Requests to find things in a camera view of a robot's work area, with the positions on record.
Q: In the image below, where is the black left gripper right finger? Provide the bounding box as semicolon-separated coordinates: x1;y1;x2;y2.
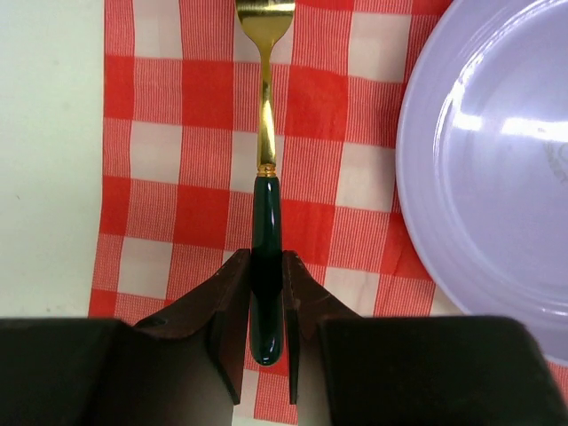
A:
281;250;359;405

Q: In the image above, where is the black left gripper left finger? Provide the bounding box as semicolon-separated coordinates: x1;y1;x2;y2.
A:
134;248;250;405

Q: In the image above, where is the red white checkered cloth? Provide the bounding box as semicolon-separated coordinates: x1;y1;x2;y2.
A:
87;0;568;425

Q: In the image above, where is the lilac plastic plate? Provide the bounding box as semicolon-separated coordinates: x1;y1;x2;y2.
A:
396;1;567;365

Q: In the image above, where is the gold fork dark green handle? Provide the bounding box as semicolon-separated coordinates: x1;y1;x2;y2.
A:
235;1;296;367

